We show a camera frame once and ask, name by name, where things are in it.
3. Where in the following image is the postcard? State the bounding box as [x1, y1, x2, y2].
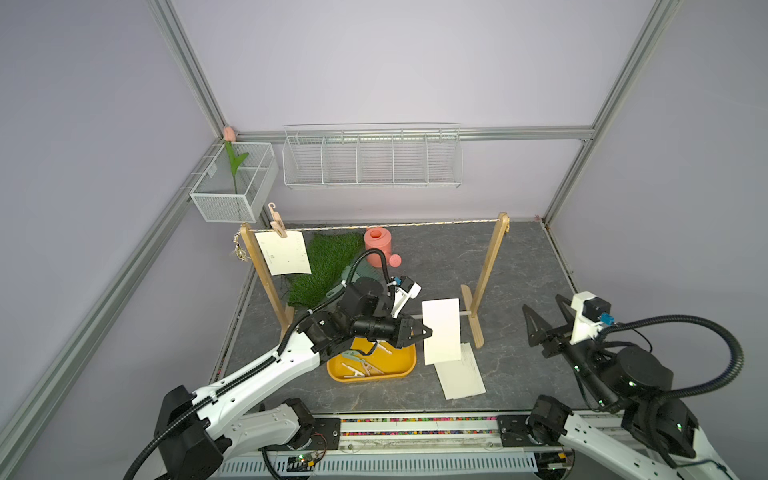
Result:
[422, 298, 461, 365]
[255, 230, 311, 276]
[435, 343, 486, 400]

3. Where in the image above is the white hook clothespin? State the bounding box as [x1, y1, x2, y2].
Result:
[373, 342, 393, 355]
[340, 362, 367, 378]

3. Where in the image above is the beige clothespin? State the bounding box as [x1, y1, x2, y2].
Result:
[267, 202, 288, 238]
[359, 359, 384, 376]

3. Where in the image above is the green clothespin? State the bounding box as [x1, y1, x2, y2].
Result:
[342, 350, 373, 369]

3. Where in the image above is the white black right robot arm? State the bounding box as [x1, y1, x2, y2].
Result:
[522, 291, 745, 479]

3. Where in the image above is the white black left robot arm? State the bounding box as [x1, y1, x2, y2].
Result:
[125, 276, 432, 479]

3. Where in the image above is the yellow plastic tray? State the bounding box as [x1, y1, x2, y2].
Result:
[326, 338, 418, 383]

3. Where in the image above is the pink watering can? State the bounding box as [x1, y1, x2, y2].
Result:
[364, 227, 402, 268]

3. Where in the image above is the green artificial grass mat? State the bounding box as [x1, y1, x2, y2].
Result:
[287, 232, 364, 308]

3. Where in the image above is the white mesh basket small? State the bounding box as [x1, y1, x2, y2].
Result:
[190, 141, 278, 224]

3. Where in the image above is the pink artificial tulip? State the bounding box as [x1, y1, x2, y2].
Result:
[222, 126, 249, 194]

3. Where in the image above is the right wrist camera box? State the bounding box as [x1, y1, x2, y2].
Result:
[570, 291, 615, 345]

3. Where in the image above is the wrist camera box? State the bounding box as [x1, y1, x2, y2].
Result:
[390, 276, 421, 318]
[570, 291, 615, 345]

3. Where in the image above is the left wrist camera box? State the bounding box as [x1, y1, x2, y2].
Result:
[390, 276, 421, 318]

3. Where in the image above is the wooden drying rack frame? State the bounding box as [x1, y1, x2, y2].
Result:
[233, 212, 511, 348]

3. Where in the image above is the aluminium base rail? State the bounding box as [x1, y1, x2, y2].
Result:
[209, 409, 691, 480]

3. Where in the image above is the twine string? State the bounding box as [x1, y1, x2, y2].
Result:
[248, 219, 502, 234]

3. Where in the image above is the white wire basket long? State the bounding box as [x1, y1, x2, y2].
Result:
[282, 123, 463, 188]

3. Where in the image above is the black corrugated right cable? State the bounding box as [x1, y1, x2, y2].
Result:
[593, 314, 745, 469]

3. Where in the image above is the black corrugated cable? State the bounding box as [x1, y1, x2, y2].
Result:
[122, 247, 394, 480]
[593, 314, 745, 469]

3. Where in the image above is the black corrugated left cable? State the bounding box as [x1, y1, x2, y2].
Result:
[122, 247, 394, 480]

